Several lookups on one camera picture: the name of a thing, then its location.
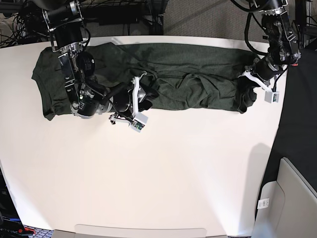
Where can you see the right gripper body, white mount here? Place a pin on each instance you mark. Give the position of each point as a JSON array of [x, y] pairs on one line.
[[125, 104]]

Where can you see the left gripper body, white mount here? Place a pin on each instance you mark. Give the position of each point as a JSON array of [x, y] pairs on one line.
[[264, 73]]

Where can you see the black box on floor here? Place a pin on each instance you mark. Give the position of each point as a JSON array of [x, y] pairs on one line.
[[118, 19]]

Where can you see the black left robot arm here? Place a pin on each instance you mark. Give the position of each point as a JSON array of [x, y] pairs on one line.
[[283, 51]]

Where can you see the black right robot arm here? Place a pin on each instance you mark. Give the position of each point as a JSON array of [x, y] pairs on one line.
[[70, 37]]

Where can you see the beige plastic bin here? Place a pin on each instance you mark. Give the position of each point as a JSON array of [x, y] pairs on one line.
[[287, 207]]

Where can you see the green long-sleeve T-shirt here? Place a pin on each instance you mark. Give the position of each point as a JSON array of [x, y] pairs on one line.
[[185, 76]]

